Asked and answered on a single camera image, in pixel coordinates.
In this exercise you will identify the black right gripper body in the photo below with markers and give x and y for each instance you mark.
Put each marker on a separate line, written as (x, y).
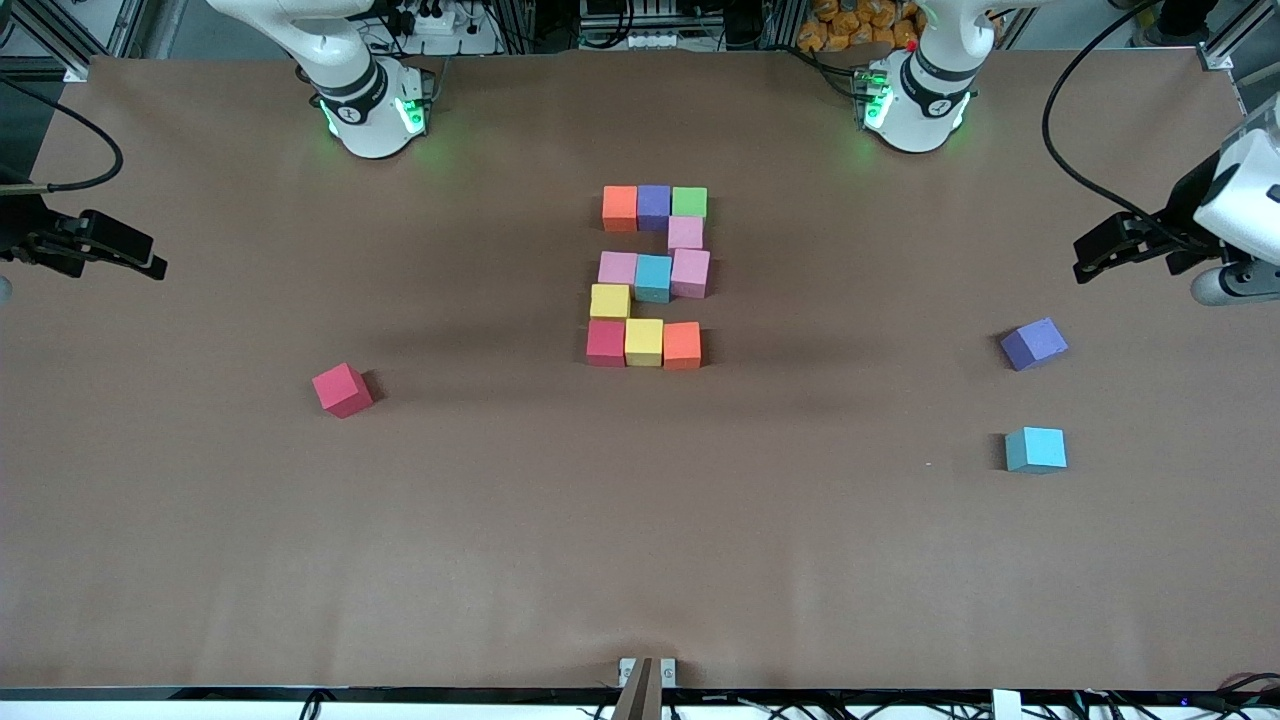
(22, 228)

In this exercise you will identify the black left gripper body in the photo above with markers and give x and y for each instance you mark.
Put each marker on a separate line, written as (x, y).
(1180, 218)

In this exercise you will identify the pink foam block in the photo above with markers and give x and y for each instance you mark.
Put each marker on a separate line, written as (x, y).
(617, 268)
(690, 273)
(685, 233)

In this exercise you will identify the green foam block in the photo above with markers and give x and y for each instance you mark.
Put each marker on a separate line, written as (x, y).
(689, 202)

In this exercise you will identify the orange foam block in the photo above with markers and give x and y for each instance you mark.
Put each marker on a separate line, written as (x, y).
(620, 208)
(682, 346)

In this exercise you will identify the light blue foam block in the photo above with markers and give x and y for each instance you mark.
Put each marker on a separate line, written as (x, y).
(653, 280)
(1035, 449)

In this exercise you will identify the purple foam block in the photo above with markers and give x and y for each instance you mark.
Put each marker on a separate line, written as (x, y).
(1033, 343)
(654, 205)

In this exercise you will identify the yellow foam block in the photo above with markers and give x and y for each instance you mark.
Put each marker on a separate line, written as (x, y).
(610, 302)
(644, 342)

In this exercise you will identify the red foam block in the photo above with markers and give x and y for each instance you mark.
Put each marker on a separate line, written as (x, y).
(342, 390)
(606, 344)

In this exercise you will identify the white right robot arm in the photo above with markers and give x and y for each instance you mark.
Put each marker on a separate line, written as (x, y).
(365, 115)

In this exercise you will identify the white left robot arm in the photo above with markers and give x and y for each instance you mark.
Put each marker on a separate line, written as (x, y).
(920, 110)

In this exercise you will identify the bag of orange items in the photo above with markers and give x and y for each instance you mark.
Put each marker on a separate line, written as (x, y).
(840, 25)

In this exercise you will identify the white power strip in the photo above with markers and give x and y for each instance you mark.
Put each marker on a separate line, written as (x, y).
(450, 25)
(660, 40)

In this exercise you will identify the small white box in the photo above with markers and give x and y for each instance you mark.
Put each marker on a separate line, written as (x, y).
(1006, 706)

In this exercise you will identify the aluminium frame post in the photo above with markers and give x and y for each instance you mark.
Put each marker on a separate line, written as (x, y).
(1215, 57)

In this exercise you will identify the small metal bracket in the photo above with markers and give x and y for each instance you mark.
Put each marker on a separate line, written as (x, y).
(668, 672)

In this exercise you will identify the brown post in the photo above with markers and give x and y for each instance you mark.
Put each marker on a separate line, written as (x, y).
(640, 695)

